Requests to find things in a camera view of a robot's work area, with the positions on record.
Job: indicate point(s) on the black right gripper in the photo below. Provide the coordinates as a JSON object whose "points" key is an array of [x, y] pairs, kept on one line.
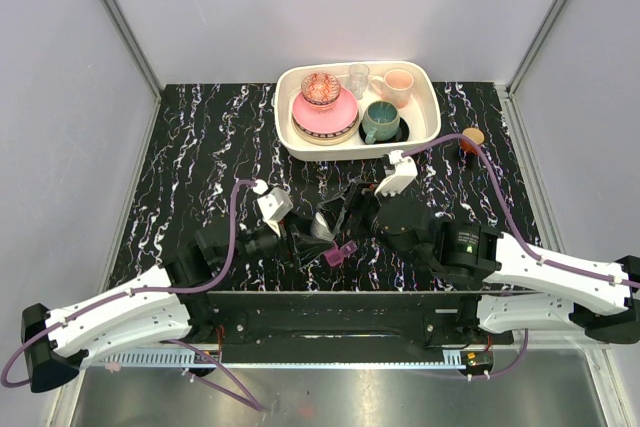
{"points": [[362, 201]]}

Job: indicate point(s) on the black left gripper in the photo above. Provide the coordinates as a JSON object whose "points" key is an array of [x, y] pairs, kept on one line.
{"points": [[310, 250]]}

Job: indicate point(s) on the white pill bottle blue label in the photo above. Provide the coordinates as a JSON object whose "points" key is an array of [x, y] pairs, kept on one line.
{"points": [[319, 228]]}

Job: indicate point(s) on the pink weekly pill organizer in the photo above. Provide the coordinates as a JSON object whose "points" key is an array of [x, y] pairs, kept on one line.
{"points": [[336, 256]]}

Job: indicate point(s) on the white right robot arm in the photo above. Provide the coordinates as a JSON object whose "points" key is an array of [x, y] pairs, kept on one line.
{"points": [[560, 292]]}

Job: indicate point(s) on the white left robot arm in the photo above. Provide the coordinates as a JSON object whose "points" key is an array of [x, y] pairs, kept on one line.
{"points": [[163, 303]]}

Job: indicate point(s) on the beige striped plate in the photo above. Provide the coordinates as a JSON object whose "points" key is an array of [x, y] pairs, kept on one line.
{"points": [[327, 139]]}

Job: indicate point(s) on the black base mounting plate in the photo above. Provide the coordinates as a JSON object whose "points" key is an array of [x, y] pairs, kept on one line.
{"points": [[425, 319]]}

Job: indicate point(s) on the black saucer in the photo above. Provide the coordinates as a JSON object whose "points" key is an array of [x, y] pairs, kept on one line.
{"points": [[401, 135]]}

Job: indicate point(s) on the teal ceramic mug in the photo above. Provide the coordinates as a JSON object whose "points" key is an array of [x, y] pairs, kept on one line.
{"points": [[380, 122]]}

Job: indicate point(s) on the pink plate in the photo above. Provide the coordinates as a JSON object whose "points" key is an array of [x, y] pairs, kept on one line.
{"points": [[337, 117]]}

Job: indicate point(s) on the red patterned glass bowl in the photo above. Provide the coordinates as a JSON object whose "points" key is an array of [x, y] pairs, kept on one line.
{"points": [[321, 89]]}

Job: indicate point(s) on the pink ceramic mug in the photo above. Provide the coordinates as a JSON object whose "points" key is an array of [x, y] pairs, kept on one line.
{"points": [[394, 87]]}

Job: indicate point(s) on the clear drinking glass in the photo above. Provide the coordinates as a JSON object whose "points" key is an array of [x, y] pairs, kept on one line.
{"points": [[358, 79]]}

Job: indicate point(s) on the orange jar wooden lid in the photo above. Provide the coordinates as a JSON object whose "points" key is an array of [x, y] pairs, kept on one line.
{"points": [[473, 138]]}

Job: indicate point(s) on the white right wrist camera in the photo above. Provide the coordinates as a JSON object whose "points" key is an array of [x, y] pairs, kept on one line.
{"points": [[400, 171]]}

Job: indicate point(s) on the white slotted cable duct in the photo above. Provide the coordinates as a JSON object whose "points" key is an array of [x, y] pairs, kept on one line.
{"points": [[180, 357]]}

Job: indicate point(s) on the aluminium frame rail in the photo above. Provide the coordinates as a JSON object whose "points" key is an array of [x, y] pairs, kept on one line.
{"points": [[133, 47]]}

